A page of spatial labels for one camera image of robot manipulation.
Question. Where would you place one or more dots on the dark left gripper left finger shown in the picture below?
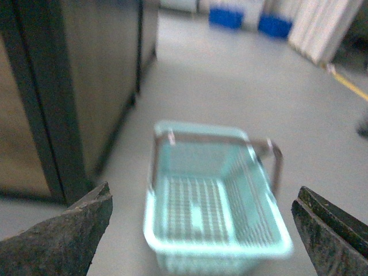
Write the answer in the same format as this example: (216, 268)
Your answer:
(61, 245)

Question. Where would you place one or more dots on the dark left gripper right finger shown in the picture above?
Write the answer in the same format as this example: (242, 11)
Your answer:
(335, 241)

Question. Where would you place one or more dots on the light blue plastic basket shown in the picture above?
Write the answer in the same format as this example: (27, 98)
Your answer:
(212, 211)

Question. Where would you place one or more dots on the grey basket handle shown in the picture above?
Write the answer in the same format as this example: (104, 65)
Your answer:
(265, 146)

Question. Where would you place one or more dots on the dark metal cabinet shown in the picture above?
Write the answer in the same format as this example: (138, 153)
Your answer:
(70, 71)

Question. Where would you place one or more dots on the white corrugated panel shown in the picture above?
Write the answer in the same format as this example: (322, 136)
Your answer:
(320, 26)

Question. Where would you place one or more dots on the blue crate left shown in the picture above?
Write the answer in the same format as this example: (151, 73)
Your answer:
(225, 17)

